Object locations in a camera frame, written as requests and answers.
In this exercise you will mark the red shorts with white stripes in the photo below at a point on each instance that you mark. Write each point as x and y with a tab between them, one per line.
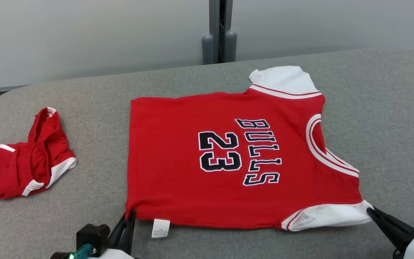
38	158

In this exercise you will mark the grey wall partition post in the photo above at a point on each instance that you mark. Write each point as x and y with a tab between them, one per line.
219	46

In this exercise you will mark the grey fabric sofa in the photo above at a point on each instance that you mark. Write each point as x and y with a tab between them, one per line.
390	126

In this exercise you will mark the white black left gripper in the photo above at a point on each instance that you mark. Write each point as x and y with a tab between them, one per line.
115	254

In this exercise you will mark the red Bulls 23 jersey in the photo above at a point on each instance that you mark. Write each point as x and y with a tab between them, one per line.
178	144

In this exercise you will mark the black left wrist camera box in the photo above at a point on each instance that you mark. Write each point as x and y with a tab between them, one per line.
92	235

